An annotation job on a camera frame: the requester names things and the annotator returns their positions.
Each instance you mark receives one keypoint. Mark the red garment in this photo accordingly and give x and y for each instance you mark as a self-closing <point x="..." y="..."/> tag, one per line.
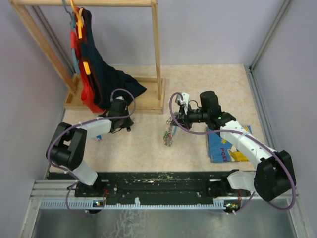
<point x="90" y="95"/>

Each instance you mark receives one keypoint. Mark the dark navy garment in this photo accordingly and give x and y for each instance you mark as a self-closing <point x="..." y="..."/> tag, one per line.
<point x="108" y="77"/>

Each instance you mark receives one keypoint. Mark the blue yellow booklet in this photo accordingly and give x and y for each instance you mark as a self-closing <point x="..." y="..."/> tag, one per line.
<point x="221" y="151"/>

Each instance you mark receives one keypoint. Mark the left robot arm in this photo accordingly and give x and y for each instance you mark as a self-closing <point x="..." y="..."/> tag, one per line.
<point x="67" y="146"/>

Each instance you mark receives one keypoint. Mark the aluminium corner rail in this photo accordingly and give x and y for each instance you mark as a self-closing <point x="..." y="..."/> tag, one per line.
<point x="270" y="34"/>

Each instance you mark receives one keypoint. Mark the yellow hanger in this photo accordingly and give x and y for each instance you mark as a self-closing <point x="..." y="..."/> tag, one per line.
<point x="80" y="25"/>

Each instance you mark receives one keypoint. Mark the teal hanger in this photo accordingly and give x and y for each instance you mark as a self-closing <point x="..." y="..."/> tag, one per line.
<point x="72" y="39"/>

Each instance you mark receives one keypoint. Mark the wooden clothes rack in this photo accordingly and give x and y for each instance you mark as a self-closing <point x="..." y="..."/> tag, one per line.
<point x="152" y="101"/>

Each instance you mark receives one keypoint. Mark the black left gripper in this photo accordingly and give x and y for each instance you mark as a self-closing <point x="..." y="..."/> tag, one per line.
<point x="129" y="123"/>

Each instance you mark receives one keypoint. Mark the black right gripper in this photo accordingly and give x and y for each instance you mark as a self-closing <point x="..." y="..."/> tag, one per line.
<point x="184" y="121"/>

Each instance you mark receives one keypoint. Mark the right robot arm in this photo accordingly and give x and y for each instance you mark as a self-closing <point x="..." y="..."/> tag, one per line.
<point x="274" y="174"/>

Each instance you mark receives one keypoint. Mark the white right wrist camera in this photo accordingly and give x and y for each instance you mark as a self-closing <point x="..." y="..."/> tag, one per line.
<point x="183" y="101"/>

